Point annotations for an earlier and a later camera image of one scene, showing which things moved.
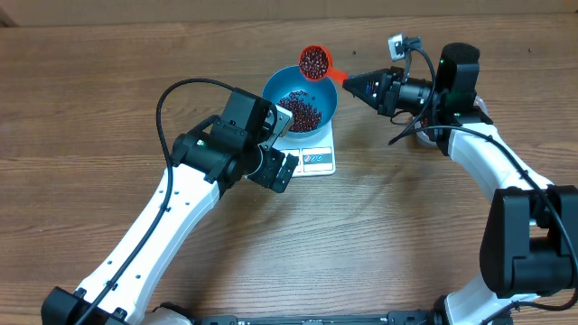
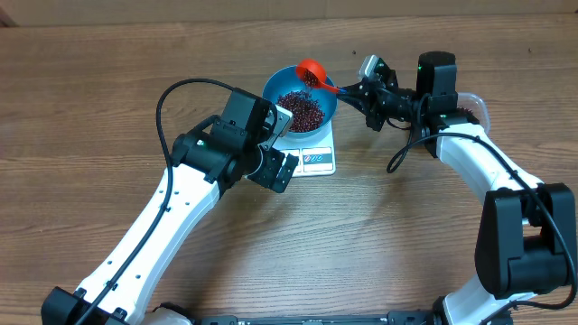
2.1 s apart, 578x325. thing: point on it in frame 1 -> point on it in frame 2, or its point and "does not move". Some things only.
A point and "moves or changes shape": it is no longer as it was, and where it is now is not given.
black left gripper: (268, 176) does not move
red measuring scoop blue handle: (315, 63) moves or changes shape
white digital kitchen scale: (315, 154) does not move
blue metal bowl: (313, 103) does not move
